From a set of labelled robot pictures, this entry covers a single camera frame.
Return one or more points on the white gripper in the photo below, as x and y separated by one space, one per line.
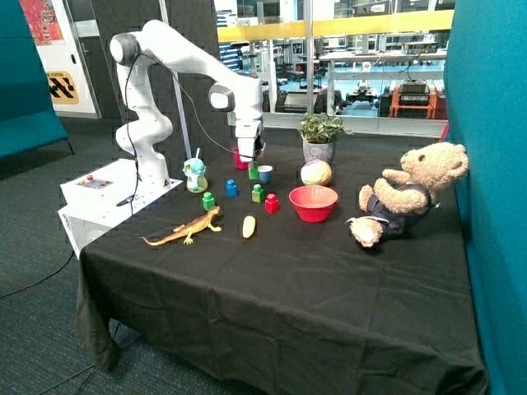
249 143

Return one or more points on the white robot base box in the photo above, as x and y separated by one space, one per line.
102 199

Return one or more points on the pink plastic cup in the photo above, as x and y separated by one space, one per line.
240 165

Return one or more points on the blue white teacup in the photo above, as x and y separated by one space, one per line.
265 173

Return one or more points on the green block with yellow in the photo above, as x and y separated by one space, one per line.
257 194

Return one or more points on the blue toy block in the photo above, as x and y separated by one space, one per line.
231 188

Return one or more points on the red toy block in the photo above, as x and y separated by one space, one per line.
271 204

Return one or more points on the blue green sippy cup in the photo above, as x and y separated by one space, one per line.
194 170

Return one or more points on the pastel soft ball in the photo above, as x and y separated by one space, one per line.
316 172

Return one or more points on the yellow toy corn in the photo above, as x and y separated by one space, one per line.
248 226

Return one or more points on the potted green plant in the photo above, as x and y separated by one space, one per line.
319 133

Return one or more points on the red plastic bowl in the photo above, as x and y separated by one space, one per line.
313 203

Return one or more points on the orange toy lizard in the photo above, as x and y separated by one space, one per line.
187 230

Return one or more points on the black tablecloth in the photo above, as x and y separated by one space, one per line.
297 308

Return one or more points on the brown teddy bear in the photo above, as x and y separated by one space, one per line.
401 198

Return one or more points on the orange equipment rack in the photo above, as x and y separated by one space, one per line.
413 100

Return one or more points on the white lab table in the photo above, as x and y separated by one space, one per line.
381 69

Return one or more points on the yellow black sign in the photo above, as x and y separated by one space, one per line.
62 88

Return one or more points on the teal sofa left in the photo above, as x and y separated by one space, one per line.
28 119

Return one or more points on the teal partition right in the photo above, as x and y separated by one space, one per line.
485 81

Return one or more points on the red wall poster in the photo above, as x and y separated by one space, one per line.
42 20

